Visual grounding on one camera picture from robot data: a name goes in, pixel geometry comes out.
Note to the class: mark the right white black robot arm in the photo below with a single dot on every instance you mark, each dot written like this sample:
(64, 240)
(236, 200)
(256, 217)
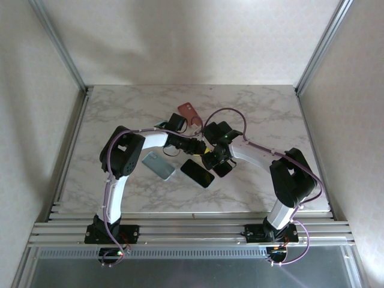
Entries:
(279, 214)

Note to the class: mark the grey metal sheet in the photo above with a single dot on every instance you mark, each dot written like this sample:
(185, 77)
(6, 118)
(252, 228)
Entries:
(192, 274)

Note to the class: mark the aluminium extrusion base frame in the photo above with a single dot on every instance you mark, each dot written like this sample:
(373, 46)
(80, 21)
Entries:
(192, 231)

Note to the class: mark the pink-edged black smartphone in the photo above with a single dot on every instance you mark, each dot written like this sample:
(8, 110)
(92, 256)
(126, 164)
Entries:
(223, 172)

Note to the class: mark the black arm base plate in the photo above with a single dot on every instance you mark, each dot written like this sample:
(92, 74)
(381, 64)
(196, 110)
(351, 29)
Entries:
(132, 232)
(252, 232)

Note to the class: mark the aluminium frame post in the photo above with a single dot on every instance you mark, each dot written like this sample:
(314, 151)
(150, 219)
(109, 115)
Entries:
(61, 48)
(323, 45)

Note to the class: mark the black controller board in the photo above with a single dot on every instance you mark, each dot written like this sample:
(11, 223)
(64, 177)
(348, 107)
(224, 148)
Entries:
(277, 253)
(111, 254)

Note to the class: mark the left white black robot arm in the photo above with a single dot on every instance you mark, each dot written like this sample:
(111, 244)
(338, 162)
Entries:
(115, 198)

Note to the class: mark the aluminium side rail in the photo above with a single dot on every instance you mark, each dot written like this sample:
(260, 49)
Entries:
(71, 144)

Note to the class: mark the pale blue-grey phone case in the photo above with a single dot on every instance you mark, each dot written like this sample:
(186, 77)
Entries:
(157, 166)

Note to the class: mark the teal-edged black smartphone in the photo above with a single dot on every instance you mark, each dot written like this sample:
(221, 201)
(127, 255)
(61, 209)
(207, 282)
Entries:
(196, 173)

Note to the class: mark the salmon pink phone case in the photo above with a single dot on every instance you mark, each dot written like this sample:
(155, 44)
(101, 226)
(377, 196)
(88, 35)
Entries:
(187, 111)

